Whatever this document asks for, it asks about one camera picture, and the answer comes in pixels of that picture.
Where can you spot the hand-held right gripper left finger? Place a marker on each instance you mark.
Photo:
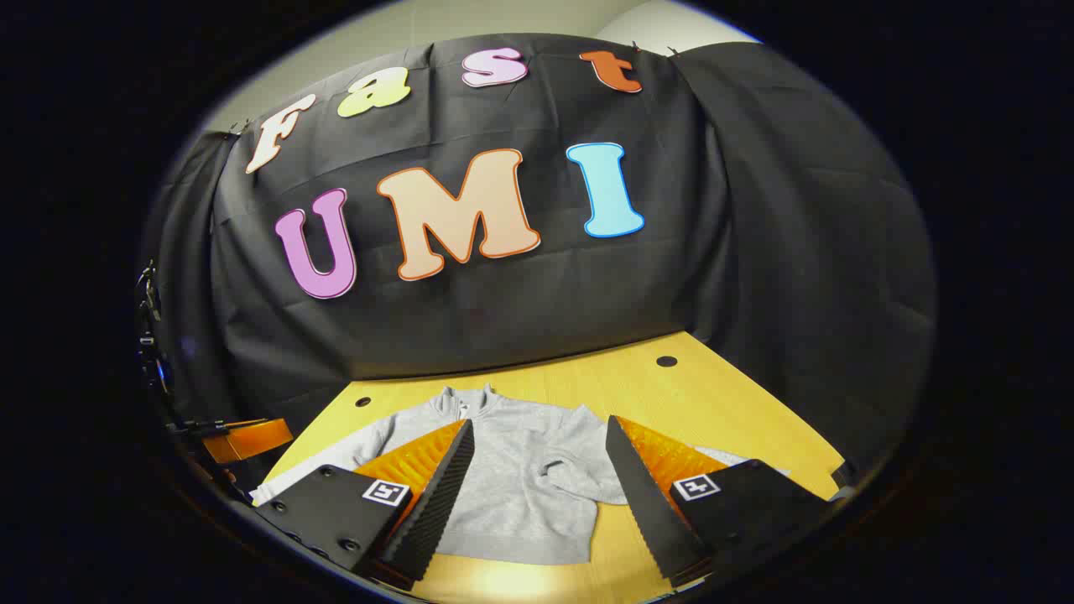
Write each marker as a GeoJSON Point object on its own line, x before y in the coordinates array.
{"type": "Point", "coordinates": [440, 503]}

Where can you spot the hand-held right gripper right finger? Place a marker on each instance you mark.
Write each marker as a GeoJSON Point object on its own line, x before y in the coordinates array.
{"type": "Point", "coordinates": [650, 512]}

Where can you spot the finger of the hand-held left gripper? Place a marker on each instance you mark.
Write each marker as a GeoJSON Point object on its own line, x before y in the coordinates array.
{"type": "Point", "coordinates": [252, 440]}

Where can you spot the grey zip-neck sweatshirt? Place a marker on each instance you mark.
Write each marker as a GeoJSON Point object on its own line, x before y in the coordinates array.
{"type": "Point", "coordinates": [520, 470]}

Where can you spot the black backdrop cloth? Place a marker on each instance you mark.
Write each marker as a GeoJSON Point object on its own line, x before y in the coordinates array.
{"type": "Point", "coordinates": [503, 319]}

